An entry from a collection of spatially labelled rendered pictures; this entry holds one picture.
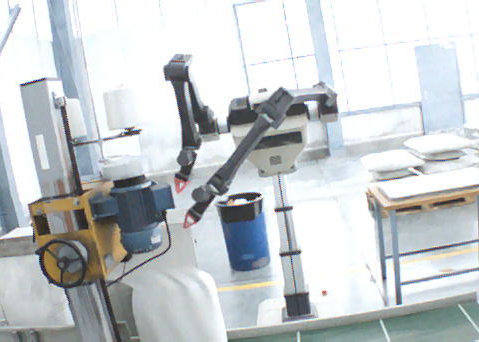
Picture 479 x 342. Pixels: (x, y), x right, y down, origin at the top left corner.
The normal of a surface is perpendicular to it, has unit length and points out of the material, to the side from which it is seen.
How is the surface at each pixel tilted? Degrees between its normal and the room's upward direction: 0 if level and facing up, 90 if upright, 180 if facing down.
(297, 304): 90
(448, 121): 90
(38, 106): 90
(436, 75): 90
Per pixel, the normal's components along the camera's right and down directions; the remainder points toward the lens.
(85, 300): -0.09, 0.18
